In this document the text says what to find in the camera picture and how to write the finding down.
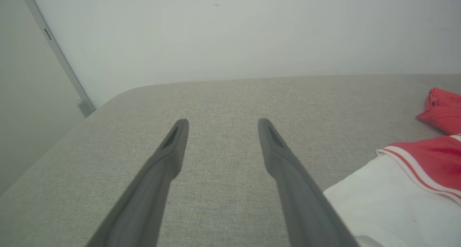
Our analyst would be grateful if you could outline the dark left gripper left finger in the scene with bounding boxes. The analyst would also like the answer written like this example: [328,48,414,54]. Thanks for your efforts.
[86,118,190,247]

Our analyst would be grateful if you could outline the red and white jersey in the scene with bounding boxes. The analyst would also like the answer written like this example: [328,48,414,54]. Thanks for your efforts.
[323,87,461,247]

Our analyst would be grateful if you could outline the grey metal wall rail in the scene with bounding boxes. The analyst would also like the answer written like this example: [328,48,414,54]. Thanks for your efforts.
[18,0,96,118]

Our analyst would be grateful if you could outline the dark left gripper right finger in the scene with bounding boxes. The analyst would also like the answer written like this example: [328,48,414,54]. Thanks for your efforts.
[258,118,361,247]

